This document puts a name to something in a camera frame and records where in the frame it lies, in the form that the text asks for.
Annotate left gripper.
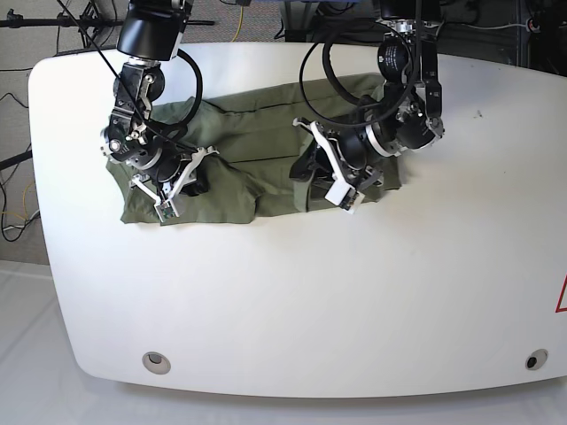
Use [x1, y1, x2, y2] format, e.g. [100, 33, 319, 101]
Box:
[289, 118, 383, 192]

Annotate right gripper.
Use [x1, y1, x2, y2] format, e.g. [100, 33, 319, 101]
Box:
[129, 146, 219, 208]

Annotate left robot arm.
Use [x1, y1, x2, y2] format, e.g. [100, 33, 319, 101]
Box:
[290, 1, 445, 191]

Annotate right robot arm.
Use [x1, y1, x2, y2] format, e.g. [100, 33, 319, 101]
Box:
[102, 1, 216, 218]

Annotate red triangle sticker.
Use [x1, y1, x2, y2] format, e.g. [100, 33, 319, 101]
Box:
[555, 276, 567, 313]

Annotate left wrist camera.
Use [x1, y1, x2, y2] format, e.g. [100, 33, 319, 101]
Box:
[325, 180, 365, 214]

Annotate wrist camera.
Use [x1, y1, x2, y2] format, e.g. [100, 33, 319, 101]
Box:
[154, 199, 180, 223]
[325, 180, 365, 214]

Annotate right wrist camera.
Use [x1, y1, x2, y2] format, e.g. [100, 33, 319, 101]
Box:
[154, 199, 180, 223]

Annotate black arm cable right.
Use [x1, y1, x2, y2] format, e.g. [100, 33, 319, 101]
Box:
[57, 0, 206, 134]

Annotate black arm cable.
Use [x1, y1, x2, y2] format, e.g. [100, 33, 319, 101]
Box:
[57, 0, 206, 134]
[299, 30, 391, 130]

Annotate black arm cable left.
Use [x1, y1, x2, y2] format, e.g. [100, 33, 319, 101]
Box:
[299, 30, 391, 130]

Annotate yellow cable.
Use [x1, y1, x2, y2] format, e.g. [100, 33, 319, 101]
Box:
[232, 5, 245, 43]

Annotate black floor cables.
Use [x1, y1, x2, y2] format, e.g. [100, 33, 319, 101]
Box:
[0, 91, 41, 243]

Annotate left table cable grommet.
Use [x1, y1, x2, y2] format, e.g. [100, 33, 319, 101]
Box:
[142, 352, 171, 375]

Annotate table cable grommet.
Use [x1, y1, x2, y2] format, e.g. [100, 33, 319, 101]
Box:
[525, 349, 548, 371]
[142, 352, 171, 375]

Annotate right table cable grommet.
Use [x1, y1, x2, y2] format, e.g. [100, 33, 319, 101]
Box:
[525, 349, 548, 371]

